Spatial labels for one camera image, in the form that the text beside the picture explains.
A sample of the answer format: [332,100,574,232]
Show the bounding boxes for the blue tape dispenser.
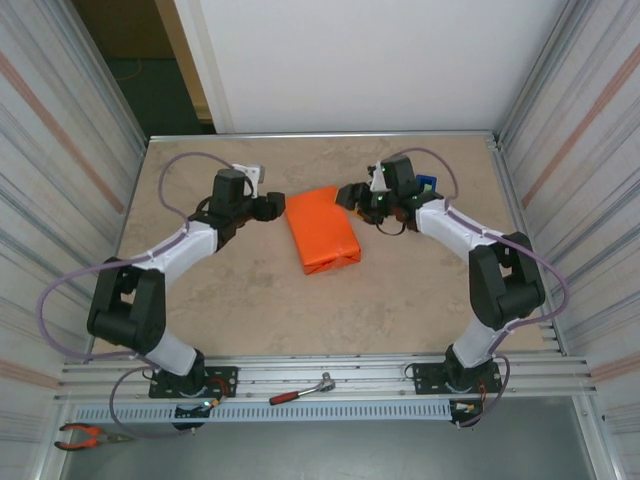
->
[414,172,440,196]

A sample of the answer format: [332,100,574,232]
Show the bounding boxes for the grey metal shelf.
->
[59,397,601,480]

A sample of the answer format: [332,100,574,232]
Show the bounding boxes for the aluminium back rail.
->
[147,130,501,144]

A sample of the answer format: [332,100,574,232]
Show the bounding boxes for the orange floor cord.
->
[118,57,147,84]

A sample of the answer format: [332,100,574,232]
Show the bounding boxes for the aluminium front rail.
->
[57,352,599,401]

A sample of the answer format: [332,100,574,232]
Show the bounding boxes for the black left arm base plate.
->
[148,365,239,400]

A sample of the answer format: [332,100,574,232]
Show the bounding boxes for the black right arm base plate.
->
[412,360,503,396]

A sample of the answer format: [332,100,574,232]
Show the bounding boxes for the red handled ratchet wrench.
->
[268,370,337,406]

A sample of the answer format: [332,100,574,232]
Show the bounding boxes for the grey slotted cable duct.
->
[74,402,454,424]

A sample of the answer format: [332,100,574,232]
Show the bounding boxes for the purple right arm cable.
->
[392,147,571,429]

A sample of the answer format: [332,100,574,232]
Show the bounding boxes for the orange handled pliers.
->
[53,422,134,452]

